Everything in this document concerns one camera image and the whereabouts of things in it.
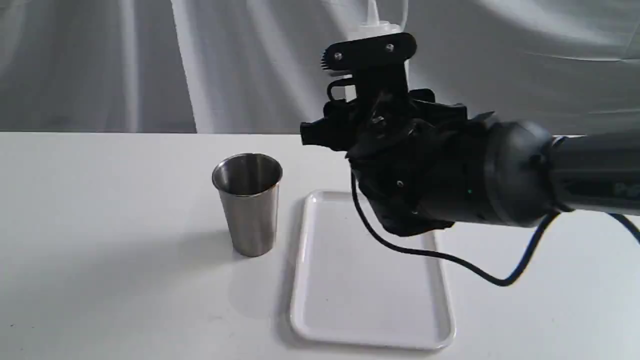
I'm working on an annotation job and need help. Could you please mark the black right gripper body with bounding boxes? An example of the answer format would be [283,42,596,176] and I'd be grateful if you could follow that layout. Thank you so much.
[320,32,434,146]

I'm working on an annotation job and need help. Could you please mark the clear plastic squeeze bottle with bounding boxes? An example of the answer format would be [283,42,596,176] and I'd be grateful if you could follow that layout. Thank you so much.
[347,0,409,83]

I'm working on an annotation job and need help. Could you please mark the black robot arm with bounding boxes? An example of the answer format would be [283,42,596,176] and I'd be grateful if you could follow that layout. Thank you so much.
[300,32,639,237]

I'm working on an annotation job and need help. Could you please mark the stainless steel cup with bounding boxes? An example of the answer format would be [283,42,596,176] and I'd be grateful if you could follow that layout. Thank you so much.
[211,153,283,257]

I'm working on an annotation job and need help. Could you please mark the white plastic tray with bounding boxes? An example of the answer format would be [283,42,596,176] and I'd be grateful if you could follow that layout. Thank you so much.
[289,190,457,351]

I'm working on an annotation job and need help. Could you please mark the grey draped backdrop cloth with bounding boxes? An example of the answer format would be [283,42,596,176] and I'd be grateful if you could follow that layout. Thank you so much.
[0,0,640,135]

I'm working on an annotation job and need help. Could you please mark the black cable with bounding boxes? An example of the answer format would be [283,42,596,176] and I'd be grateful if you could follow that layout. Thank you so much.
[350,170,640,287]

